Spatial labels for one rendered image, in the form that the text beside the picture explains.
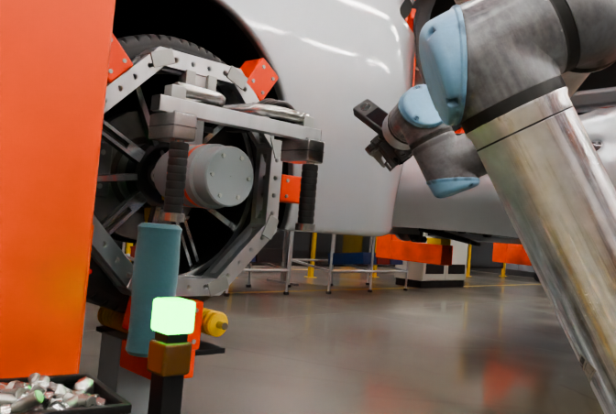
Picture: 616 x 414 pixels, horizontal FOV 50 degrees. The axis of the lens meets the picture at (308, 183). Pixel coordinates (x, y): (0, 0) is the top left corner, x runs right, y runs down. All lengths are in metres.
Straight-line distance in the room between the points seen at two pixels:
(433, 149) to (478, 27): 0.58
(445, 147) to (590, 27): 0.58
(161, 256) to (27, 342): 0.48
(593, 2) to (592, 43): 0.04
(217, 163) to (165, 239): 0.19
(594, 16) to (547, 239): 0.23
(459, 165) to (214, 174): 0.49
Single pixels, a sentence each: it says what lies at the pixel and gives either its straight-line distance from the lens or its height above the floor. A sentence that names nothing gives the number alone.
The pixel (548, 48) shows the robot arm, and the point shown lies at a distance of 0.73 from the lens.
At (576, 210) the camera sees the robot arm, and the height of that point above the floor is 0.80.
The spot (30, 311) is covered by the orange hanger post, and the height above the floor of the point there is 0.63.
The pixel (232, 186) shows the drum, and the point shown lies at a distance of 1.40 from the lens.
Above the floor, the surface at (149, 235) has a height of 0.72.
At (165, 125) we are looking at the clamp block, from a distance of 1.26.
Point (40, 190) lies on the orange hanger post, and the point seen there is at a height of 0.78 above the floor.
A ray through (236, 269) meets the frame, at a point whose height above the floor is 0.64.
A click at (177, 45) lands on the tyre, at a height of 1.16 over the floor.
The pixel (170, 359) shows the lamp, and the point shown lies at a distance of 0.83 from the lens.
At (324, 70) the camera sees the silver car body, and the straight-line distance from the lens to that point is 1.94.
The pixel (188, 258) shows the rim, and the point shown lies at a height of 0.66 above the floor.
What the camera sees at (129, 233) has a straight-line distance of 1.67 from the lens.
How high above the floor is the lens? 0.77
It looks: 3 degrees up
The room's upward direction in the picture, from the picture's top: 5 degrees clockwise
